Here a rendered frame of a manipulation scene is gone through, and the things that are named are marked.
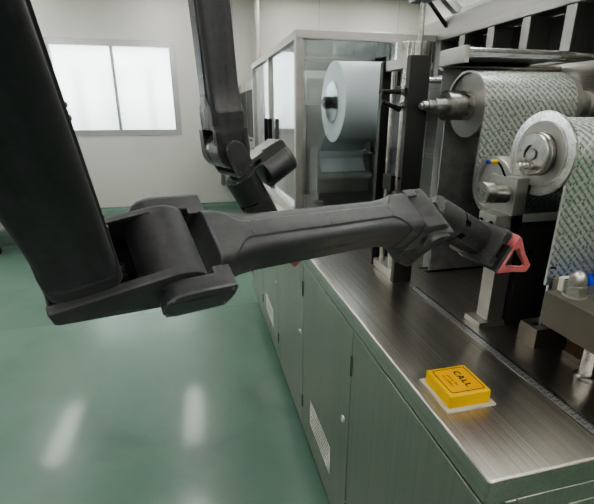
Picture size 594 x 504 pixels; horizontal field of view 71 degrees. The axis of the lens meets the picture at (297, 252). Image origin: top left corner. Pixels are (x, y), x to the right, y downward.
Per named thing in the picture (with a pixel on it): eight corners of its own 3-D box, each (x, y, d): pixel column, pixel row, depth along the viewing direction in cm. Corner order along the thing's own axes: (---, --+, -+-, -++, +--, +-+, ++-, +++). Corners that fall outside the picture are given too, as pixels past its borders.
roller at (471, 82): (446, 135, 104) (453, 75, 99) (531, 134, 109) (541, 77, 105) (482, 139, 91) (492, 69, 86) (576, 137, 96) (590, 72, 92)
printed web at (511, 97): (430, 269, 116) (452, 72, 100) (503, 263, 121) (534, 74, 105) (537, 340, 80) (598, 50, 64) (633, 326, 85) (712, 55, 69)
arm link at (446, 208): (443, 208, 62) (436, 185, 66) (410, 236, 66) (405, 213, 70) (475, 228, 64) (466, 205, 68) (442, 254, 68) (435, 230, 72)
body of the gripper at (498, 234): (493, 270, 66) (460, 251, 63) (455, 251, 75) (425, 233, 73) (516, 234, 65) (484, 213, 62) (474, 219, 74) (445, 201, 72)
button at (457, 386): (424, 382, 68) (426, 369, 68) (462, 376, 70) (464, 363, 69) (448, 410, 62) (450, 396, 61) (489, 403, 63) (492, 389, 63)
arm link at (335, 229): (170, 293, 33) (132, 192, 38) (156, 325, 37) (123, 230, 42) (463, 232, 59) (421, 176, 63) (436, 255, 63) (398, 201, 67)
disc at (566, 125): (504, 188, 84) (517, 110, 79) (506, 188, 84) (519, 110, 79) (565, 203, 70) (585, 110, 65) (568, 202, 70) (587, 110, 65)
